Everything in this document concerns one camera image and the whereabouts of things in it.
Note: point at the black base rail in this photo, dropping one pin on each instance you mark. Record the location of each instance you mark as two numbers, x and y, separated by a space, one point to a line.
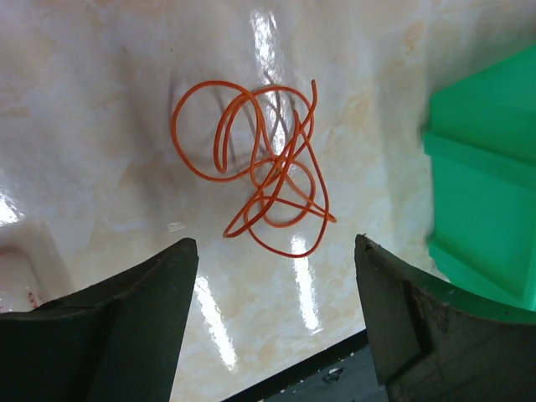
343 372

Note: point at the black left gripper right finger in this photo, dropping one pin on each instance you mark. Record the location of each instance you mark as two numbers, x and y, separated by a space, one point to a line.
433 341

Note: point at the left green plastic bin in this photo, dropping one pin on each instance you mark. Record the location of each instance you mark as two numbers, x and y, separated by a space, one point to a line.
481 142

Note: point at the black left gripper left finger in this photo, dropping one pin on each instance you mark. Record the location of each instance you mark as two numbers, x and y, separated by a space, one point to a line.
118 340

